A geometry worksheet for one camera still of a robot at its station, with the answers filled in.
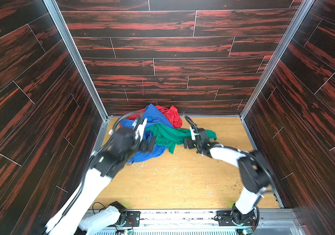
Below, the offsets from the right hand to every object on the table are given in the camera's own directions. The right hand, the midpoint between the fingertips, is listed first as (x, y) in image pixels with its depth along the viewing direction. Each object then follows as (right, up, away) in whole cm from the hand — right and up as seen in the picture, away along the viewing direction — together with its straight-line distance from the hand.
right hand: (192, 137), depth 97 cm
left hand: (-26, +2, -30) cm, 40 cm away
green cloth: (-14, -1, +2) cm, 14 cm away
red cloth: (-15, +17, +7) cm, 24 cm away
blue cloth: (-28, +13, +2) cm, 32 cm away
